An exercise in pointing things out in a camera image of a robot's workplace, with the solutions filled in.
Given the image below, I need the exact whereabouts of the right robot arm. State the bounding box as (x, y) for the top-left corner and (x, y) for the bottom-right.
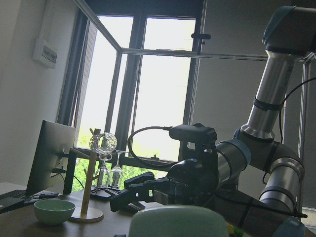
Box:
(110, 6), (316, 237)

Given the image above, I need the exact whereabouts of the green plastic cup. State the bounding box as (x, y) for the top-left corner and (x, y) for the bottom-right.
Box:
(128, 205), (229, 237)

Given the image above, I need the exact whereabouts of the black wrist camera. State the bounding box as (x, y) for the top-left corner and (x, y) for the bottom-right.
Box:
(169, 123), (217, 145)

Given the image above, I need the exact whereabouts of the clear glass on stand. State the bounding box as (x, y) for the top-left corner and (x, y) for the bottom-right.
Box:
(89, 132), (117, 154)

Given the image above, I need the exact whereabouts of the black laptop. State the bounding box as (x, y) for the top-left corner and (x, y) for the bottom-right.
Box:
(0, 190), (32, 213)

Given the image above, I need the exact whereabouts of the grey computer monitor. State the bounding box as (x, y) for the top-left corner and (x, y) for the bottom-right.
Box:
(26, 120), (76, 196)

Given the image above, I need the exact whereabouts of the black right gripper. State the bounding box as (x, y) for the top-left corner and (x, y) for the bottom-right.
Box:
(110, 158), (219, 212)

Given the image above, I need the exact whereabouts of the green bowl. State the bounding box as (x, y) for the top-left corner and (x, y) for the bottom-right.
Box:
(34, 199), (76, 226)

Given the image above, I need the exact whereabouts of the wine glass rack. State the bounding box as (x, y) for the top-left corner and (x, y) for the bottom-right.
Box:
(90, 150), (127, 200)

